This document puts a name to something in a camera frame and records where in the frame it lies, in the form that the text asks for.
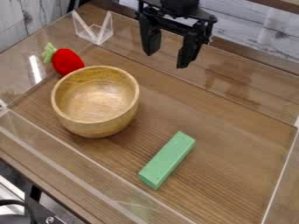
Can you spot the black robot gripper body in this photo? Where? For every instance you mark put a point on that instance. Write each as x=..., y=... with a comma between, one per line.
x=177, y=15

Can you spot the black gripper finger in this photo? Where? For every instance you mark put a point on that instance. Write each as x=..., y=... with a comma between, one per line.
x=193, y=41
x=151, y=34

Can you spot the red plush strawberry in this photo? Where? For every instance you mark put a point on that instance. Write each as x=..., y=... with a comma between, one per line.
x=66, y=61

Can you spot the wooden bowl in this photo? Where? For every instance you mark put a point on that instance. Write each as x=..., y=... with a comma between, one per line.
x=95, y=100

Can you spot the clear acrylic tray walls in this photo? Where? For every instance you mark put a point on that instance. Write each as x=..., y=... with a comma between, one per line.
x=234, y=104

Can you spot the green rectangular block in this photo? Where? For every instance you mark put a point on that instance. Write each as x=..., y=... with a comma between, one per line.
x=166, y=160

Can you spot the black table leg bracket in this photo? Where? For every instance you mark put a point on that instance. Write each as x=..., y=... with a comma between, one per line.
x=22, y=209

